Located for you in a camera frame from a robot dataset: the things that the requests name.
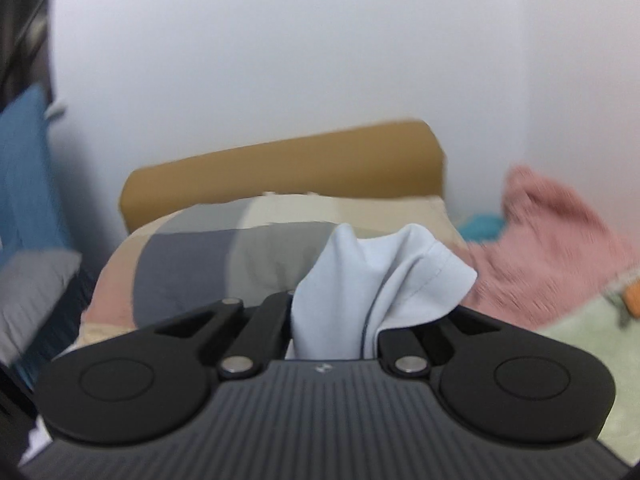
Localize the light green blanket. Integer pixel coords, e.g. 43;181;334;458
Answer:
539;267;640;466

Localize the colour-block patchwork pillow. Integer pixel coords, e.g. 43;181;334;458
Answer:
75;194;468;351

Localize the orange object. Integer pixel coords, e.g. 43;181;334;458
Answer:
620;280;640;318

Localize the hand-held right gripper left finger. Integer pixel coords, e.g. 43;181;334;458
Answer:
154;292;295;380

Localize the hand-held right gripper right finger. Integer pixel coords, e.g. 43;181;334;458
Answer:
376;304;501;379

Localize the light blue garment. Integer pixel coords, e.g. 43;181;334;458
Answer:
291;223;479;361

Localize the tan headboard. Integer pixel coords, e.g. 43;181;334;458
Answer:
120;120;447;235

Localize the pink fuzzy blanket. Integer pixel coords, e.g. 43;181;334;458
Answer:
457;164;640;331

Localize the blue and grey pillow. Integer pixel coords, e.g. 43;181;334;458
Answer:
0;82;96;391

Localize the teal cloth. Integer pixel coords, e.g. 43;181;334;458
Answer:
457;214;508;245

